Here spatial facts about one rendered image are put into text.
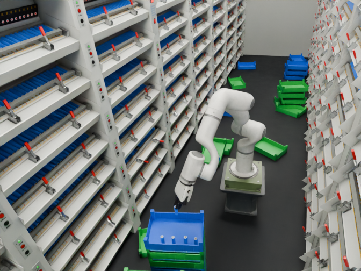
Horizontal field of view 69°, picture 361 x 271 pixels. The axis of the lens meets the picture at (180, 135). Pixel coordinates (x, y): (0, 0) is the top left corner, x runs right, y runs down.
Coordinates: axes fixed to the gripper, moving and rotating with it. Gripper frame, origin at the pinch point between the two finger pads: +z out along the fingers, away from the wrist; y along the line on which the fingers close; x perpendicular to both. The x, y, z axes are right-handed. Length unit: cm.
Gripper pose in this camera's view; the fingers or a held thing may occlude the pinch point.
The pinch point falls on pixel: (177, 204)
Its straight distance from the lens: 145.9
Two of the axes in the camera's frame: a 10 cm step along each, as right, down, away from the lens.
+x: -8.6, -0.8, -5.1
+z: -3.1, 8.7, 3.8
